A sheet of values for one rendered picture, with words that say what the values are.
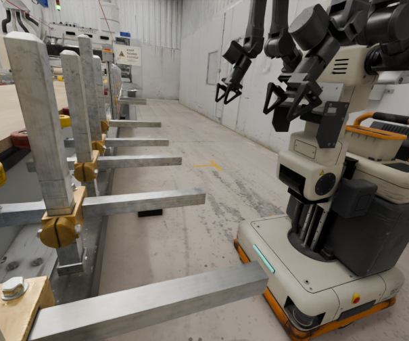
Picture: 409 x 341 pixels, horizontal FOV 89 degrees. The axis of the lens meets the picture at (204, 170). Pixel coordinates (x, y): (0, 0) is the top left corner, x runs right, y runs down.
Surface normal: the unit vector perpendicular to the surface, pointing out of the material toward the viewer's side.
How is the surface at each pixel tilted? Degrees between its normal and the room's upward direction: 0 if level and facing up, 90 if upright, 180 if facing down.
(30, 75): 90
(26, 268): 0
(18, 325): 0
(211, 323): 0
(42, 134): 90
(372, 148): 92
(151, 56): 90
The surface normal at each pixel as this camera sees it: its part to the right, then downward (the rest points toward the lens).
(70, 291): 0.08, -0.92
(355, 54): -0.94, 0.18
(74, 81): 0.32, 0.39
